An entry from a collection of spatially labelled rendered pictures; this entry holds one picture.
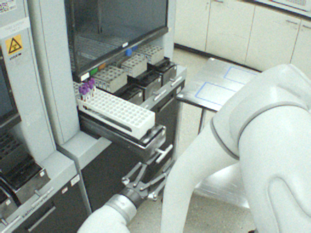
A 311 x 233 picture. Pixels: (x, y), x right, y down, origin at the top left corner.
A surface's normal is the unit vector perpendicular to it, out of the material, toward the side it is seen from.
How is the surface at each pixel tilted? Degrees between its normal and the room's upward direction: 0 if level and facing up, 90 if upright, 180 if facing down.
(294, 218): 57
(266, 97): 31
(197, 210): 0
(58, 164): 0
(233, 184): 0
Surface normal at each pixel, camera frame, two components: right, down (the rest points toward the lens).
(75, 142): 0.04, -0.79
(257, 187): -0.95, -0.21
